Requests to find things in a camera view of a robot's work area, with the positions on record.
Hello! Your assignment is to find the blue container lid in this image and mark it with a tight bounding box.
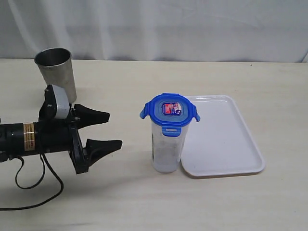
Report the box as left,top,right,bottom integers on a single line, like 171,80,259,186
140,93,201,137

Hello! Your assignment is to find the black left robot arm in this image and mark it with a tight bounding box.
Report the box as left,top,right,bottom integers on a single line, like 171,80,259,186
0,85,123,174

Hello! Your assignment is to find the white plastic tray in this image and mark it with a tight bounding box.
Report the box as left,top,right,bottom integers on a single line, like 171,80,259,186
181,95,265,179

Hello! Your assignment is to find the stainless steel cup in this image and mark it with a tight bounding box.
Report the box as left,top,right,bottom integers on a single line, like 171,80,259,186
34,48,77,103

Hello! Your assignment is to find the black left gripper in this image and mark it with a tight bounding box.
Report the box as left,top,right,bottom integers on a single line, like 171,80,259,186
37,84,122,174

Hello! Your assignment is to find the clear plastic container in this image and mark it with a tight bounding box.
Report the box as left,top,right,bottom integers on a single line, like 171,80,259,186
151,122,189,173

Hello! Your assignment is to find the white backdrop curtain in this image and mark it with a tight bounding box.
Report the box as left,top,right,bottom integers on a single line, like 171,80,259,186
0,0,308,63

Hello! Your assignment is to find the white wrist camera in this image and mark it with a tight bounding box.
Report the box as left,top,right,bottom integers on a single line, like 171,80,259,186
52,85,70,119

